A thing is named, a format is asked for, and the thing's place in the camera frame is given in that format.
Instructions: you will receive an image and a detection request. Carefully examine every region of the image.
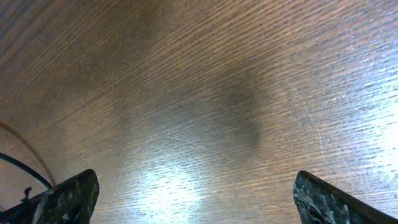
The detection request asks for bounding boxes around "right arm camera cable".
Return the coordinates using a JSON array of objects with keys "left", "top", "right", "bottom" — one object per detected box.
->
[{"left": 0, "top": 152, "right": 53, "bottom": 190}]

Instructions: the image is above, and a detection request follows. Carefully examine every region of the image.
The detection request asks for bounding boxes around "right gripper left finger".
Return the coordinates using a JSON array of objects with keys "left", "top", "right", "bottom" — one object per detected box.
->
[{"left": 1, "top": 169, "right": 100, "bottom": 224}]

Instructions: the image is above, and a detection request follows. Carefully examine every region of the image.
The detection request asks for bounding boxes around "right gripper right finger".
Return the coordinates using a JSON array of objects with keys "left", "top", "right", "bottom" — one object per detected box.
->
[{"left": 293, "top": 170, "right": 397, "bottom": 224}]

